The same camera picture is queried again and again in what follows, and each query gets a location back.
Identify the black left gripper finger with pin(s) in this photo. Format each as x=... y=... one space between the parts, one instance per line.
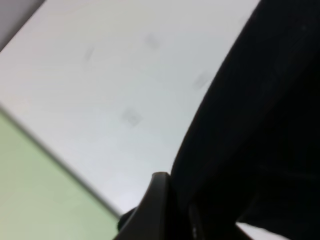
x=157 y=217

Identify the black short sleeve t-shirt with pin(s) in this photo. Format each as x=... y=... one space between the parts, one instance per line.
x=252 y=152

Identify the light green plastic tray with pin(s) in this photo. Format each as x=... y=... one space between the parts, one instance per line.
x=39 y=199

